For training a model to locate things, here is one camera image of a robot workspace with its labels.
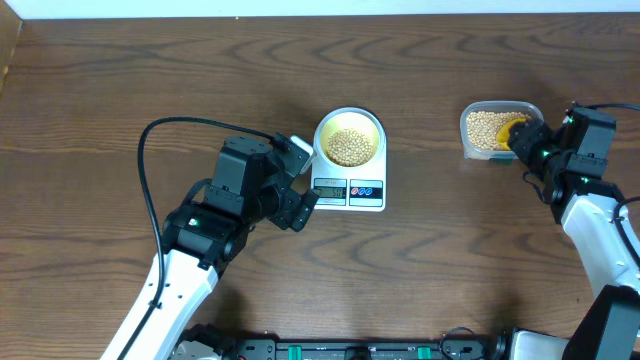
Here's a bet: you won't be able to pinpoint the yellow measuring scoop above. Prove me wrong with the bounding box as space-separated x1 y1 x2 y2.
495 118 528 151

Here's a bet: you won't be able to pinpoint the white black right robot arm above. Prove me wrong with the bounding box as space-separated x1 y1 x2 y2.
496 104 639 359

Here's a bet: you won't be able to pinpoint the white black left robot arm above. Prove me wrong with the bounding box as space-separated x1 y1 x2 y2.
103 134 319 359

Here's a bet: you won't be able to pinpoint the white digital kitchen scale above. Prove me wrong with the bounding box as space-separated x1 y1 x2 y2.
311 107 387 212

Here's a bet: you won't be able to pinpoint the soybeans in yellow bowl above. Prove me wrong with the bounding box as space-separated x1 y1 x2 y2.
326 129 375 167

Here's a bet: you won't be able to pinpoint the yellow plastic bowl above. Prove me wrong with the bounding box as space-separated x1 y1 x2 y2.
319 111 381 167

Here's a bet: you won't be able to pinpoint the clear plastic container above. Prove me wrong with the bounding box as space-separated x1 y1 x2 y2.
460 100 544 161

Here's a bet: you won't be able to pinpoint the pile of soybeans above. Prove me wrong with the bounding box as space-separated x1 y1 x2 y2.
466 111 532 151

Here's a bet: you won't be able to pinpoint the cardboard side panel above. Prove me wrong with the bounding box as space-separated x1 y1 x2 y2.
0 0 23 89

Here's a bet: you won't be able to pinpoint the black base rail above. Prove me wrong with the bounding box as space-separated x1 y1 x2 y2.
169 324 506 360

